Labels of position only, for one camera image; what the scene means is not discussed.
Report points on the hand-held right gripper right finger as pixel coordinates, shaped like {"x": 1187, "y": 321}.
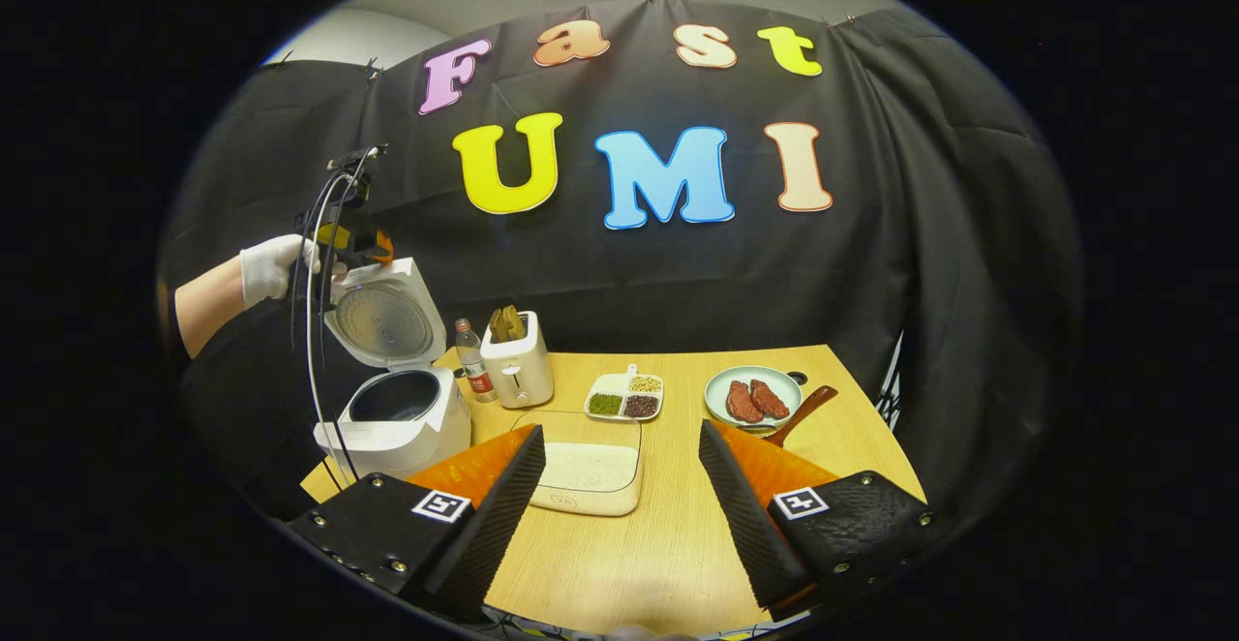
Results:
{"x": 745, "y": 525}

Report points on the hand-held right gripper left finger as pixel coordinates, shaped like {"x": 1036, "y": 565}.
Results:
{"x": 494, "y": 525}

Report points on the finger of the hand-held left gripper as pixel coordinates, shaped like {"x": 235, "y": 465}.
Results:
{"x": 373, "y": 246}

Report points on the clear box of rice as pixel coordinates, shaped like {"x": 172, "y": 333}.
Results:
{"x": 590, "y": 473}

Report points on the white rice cooker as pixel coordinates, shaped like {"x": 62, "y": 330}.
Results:
{"x": 426, "y": 430}

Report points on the brown wooden spoon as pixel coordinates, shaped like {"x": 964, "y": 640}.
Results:
{"x": 803, "y": 412}

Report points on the red meat slice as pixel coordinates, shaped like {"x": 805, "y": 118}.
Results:
{"x": 770, "y": 399}
{"x": 743, "y": 403}

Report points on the pale green plate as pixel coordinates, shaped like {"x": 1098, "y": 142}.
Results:
{"x": 786, "y": 391}

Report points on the brown toast slice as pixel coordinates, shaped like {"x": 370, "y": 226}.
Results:
{"x": 497, "y": 326}
{"x": 516, "y": 323}

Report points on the white toaster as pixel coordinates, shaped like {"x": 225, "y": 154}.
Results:
{"x": 518, "y": 377}

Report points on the clear plastic water bottle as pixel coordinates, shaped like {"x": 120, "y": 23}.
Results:
{"x": 474, "y": 370}

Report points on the white divided bean dish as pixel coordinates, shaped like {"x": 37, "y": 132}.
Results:
{"x": 624, "y": 390}

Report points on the black backdrop cloth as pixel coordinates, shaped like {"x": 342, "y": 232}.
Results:
{"x": 920, "y": 234}

